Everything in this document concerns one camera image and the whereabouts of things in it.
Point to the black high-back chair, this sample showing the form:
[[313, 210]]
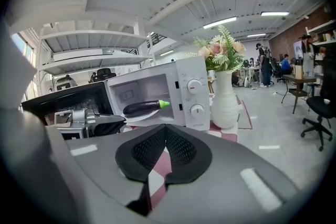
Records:
[[105, 74]]

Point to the wall display screen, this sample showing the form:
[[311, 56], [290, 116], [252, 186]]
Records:
[[297, 49]]

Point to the white metal shelving rack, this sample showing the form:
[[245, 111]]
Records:
[[92, 59]]

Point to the ceiling light tube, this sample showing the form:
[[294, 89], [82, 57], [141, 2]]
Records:
[[166, 53], [274, 13], [219, 23], [256, 35]]

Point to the beige box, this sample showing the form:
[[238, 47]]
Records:
[[299, 71]]

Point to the white shelf unit with goods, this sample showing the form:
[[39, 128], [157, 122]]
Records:
[[325, 42]]

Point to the pink and cream flower bouquet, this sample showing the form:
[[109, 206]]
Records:
[[216, 48]]

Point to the grey backpack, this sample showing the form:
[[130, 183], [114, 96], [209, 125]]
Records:
[[247, 82]]

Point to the grey high-back chair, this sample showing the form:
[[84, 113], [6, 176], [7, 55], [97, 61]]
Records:
[[65, 84]]

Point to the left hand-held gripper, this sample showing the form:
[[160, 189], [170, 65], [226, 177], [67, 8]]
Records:
[[78, 116]]

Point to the black metal staircase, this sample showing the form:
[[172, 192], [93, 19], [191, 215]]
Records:
[[156, 39]]

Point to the white microwave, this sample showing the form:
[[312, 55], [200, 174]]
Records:
[[189, 68]]

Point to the purple toy eggplant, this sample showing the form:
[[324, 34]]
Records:
[[141, 108]]

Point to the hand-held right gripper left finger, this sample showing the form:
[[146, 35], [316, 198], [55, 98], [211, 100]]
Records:
[[99, 157]]

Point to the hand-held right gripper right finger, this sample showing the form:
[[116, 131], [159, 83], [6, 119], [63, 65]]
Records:
[[231, 170]]

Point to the white ribbed vase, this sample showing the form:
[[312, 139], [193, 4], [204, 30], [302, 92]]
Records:
[[224, 105]]

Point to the black office chair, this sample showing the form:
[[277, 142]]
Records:
[[320, 107]]

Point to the dark folding table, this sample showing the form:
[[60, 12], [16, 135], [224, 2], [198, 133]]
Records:
[[299, 79]]

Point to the pink checkered tablecloth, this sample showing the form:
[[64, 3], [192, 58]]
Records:
[[158, 165]]

